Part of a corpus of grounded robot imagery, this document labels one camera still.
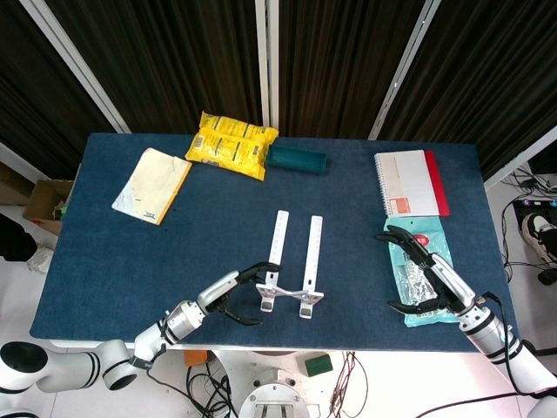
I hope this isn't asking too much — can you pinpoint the white folding laptop stand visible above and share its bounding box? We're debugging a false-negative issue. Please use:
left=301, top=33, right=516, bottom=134
left=255, top=210, right=325, bottom=320

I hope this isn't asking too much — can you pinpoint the green block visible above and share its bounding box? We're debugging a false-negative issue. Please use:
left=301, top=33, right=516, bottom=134
left=304, top=353, right=334, bottom=376

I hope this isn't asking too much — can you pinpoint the crumpled white paper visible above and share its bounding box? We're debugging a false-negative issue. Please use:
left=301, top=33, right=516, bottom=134
left=26, top=246, right=56, bottom=273

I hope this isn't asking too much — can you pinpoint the black cable tangle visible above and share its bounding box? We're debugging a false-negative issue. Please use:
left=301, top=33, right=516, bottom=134
left=500, top=168, right=557, bottom=297

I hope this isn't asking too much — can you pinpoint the red wire bundle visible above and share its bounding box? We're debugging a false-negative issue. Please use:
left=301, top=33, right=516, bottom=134
left=329, top=351, right=371, bottom=418

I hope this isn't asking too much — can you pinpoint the white spiral notebook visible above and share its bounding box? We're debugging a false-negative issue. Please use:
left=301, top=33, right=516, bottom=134
left=373, top=149, right=440, bottom=218

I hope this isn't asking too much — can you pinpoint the black fabric bundle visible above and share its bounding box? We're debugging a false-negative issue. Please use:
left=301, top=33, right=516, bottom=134
left=0, top=214, right=39, bottom=262

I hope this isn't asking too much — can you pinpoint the black floor cable bundle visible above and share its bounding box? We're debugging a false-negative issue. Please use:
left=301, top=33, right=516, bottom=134
left=185, top=363, right=238, bottom=418

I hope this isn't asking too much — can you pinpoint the yellow snack bag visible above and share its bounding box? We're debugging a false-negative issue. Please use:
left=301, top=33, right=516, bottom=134
left=185, top=111, right=279, bottom=182

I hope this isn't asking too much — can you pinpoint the teal cleaning cloth package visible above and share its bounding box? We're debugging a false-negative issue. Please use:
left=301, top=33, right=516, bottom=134
left=382, top=216, right=462, bottom=328

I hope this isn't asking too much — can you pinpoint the cream yellow paper envelope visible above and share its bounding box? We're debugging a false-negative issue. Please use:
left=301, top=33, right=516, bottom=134
left=111, top=146, right=193, bottom=226

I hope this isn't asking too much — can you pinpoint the blue fabric table mat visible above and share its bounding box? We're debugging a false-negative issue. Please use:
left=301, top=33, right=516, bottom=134
left=29, top=132, right=523, bottom=353

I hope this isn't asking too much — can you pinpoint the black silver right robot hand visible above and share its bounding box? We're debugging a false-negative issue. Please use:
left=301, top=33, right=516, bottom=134
left=374, top=225, right=478, bottom=318

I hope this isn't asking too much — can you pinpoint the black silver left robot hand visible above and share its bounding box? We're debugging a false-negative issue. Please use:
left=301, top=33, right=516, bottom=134
left=196, top=260, right=284, bottom=327

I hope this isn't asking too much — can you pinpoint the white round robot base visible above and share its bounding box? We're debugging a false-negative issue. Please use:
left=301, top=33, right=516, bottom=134
left=238, top=367, right=311, bottom=418

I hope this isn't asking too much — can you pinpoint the orange block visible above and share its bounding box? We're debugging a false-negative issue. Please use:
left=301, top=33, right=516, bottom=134
left=184, top=349, right=212, bottom=367

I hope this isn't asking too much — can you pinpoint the black white sneaker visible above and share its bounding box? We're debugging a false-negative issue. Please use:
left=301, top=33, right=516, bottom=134
left=520, top=212, right=557, bottom=267

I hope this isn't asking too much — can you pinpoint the teal plastic tray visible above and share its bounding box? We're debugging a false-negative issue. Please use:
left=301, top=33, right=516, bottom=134
left=265, top=145, right=330, bottom=177

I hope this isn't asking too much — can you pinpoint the white metal frame post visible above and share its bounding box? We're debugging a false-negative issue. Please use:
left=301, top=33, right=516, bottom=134
left=254, top=0, right=280, bottom=131
left=482, top=125, right=557, bottom=191
left=19, top=0, right=131, bottom=134
left=368, top=0, right=443, bottom=140

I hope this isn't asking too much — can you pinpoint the brown cardboard box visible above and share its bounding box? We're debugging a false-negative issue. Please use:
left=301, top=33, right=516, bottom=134
left=22, top=179, right=75, bottom=236

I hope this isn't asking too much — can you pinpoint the red plastic folder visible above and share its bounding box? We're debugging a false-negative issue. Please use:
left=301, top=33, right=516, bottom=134
left=424, top=150, right=451, bottom=218

